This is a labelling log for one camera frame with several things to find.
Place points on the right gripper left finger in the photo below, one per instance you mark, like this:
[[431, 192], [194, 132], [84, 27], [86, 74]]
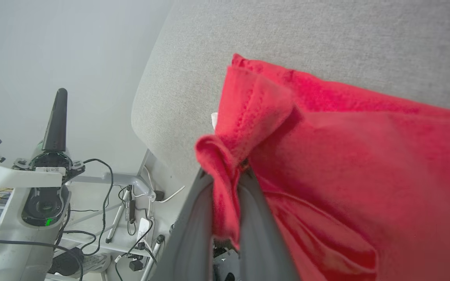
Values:
[[190, 242]]

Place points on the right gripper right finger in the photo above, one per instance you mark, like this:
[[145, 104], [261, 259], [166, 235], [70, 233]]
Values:
[[260, 249]]

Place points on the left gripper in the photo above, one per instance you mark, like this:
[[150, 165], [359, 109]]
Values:
[[45, 207]]

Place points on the red and white shirt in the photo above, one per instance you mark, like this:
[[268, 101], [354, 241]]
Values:
[[365, 164]]

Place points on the silver metal tube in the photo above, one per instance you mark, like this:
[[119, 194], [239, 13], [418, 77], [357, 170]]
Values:
[[150, 261], [116, 218]]

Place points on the white power strip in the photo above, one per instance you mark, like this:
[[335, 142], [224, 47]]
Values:
[[143, 228]]

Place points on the black power adapter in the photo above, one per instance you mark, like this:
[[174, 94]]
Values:
[[136, 265]]

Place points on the black bar device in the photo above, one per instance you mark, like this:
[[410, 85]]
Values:
[[131, 207]]

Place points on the grey and black sneaker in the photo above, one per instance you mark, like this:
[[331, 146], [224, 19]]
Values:
[[96, 261]]

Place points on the black wall plug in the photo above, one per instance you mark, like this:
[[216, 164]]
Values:
[[159, 195]]

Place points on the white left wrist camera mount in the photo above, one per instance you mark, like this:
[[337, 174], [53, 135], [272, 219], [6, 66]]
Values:
[[14, 177]]

